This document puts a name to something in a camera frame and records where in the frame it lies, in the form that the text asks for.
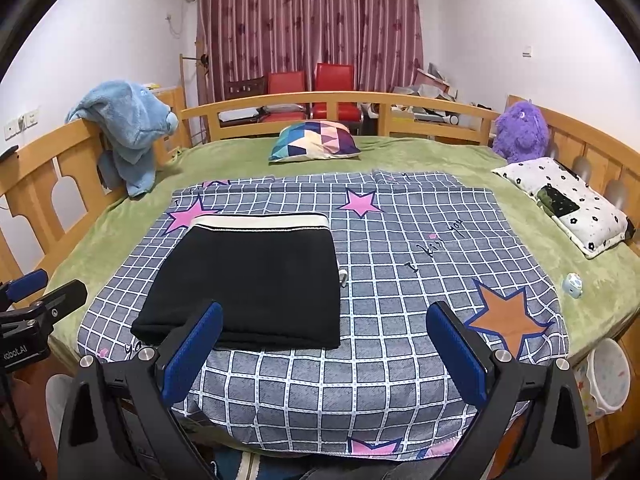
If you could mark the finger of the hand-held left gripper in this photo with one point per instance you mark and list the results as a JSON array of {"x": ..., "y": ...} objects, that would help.
[
  {"x": 65, "y": 296},
  {"x": 27, "y": 281}
]

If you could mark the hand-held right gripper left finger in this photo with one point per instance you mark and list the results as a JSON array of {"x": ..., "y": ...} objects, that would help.
[{"x": 192, "y": 355}]

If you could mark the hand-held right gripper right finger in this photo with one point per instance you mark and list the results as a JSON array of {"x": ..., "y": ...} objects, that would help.
[{"x": 457, "y": 355}]

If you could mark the black pants with white stripes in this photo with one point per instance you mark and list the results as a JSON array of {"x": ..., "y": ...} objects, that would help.
[{"x": 250, "y": 280}]

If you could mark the grey checked sheet with stars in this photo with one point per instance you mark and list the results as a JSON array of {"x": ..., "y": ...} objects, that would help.
[{"x": 400, "y": 310}]

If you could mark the small light blue toy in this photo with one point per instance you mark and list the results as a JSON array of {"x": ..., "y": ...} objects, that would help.
[{"x": 572, "y": 285}]

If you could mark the white dotted basin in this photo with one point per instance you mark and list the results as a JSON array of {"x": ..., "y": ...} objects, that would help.
[{"x": 607, "y": 377}]

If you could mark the dark green patterned cloth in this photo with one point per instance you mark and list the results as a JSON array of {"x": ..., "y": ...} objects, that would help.
[{"x": 557, "y": 202}]

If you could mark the blue plush elephant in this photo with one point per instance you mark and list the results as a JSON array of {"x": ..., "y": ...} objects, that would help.
[{"x": 130, "y": 120}]

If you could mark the white floral pillow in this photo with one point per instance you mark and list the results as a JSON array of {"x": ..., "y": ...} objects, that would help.
[{"x": 595, "y": 220}]

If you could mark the green fleece blanket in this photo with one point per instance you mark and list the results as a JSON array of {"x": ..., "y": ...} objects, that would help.
[{"x": 425, "y": 155}]

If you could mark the purple plush toy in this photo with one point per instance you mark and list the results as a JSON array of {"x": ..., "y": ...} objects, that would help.
[{"x": 520, "y": 132}]

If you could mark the colourful triangle pattern pillow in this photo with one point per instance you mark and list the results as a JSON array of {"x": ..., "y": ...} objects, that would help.
[{"x": 315, "y": 140}]

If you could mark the wooden coat rack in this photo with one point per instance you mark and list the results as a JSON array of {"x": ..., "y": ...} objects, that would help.
[{"x": 192, "y": 65}]

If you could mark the pile of boxes and bags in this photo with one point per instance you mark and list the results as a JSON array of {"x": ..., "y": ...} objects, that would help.
[{"x": 430, "y": 87}]

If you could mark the dark wooden chair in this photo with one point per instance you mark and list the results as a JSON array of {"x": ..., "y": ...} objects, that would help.
[{"x": 245, "y": 87}]

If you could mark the red chair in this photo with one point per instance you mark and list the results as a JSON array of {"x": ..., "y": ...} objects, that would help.
[
  {"x": 334, "y": 80},
  {"x": 286, "y": 85}
]

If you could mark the dark red striped curtain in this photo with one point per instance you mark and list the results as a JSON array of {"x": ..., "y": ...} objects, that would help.
[{"x": 310, "y": 15}]

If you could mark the wooden bed frame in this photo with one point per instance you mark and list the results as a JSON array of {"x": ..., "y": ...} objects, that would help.
[{"x": 22, "y": 200}]

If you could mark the white wall socket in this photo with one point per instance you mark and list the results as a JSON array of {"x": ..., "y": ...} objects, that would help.
[{"x": 22, "y": 122}]

